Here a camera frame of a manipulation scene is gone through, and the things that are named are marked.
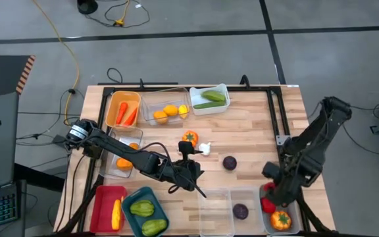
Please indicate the white garlic bulb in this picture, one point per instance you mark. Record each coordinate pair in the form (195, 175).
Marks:
(205, 148)

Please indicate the green chayote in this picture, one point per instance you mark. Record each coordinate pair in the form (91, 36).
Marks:
(154, 227)

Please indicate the dark green cucumber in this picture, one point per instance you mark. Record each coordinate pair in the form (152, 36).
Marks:
(209, 105)

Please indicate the teal plastic basket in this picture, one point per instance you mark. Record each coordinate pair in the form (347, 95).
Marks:
(131, 224)

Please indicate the orange bell pepper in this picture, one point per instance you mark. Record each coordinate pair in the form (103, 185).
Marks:
(190, 136)

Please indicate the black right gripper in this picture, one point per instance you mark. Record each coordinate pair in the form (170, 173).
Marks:
(285, 194)

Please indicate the yellow-orange citrus fruit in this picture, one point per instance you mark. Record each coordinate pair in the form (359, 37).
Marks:
(160, 116)

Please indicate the round orange fruit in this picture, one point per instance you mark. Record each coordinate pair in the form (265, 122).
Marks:
(134, 145)

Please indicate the black round floor object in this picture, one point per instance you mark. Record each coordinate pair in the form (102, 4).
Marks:
(87, 6)

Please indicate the black metal table frame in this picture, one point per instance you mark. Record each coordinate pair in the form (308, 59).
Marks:
(176, 89)

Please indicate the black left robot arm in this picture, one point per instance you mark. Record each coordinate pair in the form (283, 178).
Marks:
(117, 148)

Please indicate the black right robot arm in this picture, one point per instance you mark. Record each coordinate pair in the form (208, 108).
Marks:
(311, 145)

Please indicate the orange carrot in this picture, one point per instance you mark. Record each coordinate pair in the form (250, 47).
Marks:
(131, 116)
(121, 112)

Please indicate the long yellow vegetable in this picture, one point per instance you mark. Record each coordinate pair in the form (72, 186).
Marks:
(116, 214)

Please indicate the dark purple round fruit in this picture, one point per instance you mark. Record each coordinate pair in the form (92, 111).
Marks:
(241, 211)
(229, 162)

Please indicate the red plastic basket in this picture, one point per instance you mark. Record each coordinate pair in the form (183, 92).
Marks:
(102, 210)

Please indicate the orange plastic basket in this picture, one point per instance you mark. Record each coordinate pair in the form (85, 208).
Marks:
(115, 98)

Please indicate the grey translucent plastic bin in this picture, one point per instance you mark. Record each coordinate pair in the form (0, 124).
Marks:
(294, 217)

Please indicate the orange persimmon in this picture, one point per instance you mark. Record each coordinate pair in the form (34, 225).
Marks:
(124, 163)

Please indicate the light green cucumber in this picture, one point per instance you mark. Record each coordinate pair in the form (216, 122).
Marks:
(213, 95)

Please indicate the black hazard-striped mat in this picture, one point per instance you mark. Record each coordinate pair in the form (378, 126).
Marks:
(2, 75)

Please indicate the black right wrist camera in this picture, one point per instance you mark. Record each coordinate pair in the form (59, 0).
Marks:
(271, 171)

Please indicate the silver frame bracket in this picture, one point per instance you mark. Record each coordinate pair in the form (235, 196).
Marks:
(282, 140)

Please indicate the clear plastic bin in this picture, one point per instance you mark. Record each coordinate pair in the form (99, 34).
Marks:
(112, 166)
(253, 197)
(216, 210)
(163, 97)

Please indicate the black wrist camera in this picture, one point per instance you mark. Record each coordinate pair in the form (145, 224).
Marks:
(271, 171)
(186, 149)

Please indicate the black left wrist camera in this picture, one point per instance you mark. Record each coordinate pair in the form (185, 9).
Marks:
(186, 149)

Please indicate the white plastic basket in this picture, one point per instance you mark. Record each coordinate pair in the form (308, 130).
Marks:
(197, 98)

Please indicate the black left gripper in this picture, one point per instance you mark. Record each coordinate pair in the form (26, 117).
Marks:
(179, 174)

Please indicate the plain red round fruit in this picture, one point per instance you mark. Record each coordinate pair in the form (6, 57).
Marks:
(267, 205)

